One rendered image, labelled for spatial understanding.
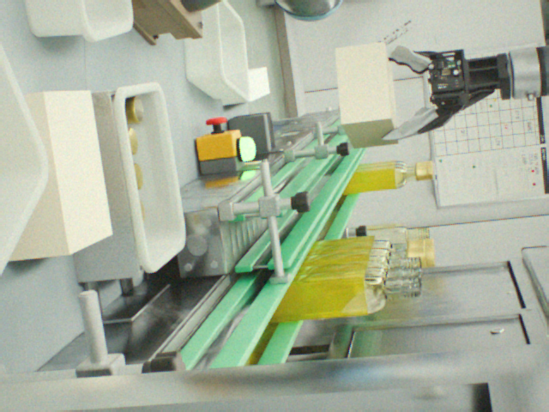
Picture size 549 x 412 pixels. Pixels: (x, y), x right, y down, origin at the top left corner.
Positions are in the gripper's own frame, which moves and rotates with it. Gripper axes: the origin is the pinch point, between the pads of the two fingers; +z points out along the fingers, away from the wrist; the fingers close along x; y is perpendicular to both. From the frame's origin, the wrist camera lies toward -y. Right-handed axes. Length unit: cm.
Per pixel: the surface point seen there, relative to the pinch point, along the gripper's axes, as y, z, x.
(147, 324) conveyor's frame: 37, 27, 35
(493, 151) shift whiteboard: -565, -44, -119
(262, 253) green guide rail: 6.2, 19.0, 24.1
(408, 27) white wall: -530, 11, -217
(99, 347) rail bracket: 81, 14, 40
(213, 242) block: 19.5, 22.9, 23.8
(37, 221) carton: 57, 30, 26
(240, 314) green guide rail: 28.4, 17.4, 34.6
